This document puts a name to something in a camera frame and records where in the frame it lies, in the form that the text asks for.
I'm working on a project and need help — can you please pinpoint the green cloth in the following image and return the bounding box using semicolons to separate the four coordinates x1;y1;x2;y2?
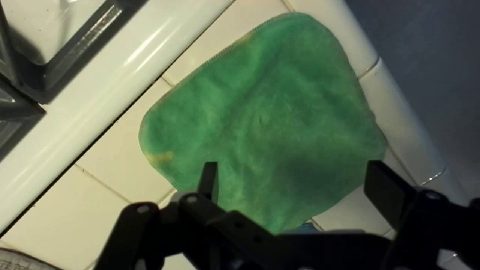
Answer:
140;13;387;232

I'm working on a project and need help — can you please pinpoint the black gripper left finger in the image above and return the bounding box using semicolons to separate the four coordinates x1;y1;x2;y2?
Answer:
198;161;218;200

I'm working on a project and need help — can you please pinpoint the blue cloth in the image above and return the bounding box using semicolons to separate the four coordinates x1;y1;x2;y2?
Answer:
294;221;323;233

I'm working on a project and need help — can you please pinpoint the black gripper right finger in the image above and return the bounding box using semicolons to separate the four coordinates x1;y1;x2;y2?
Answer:
363;160;416;229

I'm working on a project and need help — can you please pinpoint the black stove grate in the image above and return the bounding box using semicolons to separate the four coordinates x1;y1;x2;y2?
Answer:
0;0;147;160

